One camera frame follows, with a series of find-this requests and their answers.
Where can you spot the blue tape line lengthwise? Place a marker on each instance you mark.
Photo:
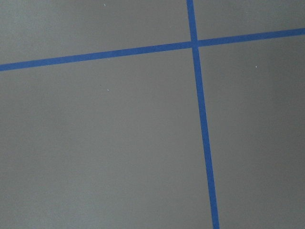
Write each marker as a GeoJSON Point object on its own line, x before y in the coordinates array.
{"type": "Point", "coordinates": [202, 115]}

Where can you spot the blue tape line crosswise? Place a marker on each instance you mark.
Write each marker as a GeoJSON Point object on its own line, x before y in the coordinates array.
{"type": "Point", "coordinates": [152, 49]}

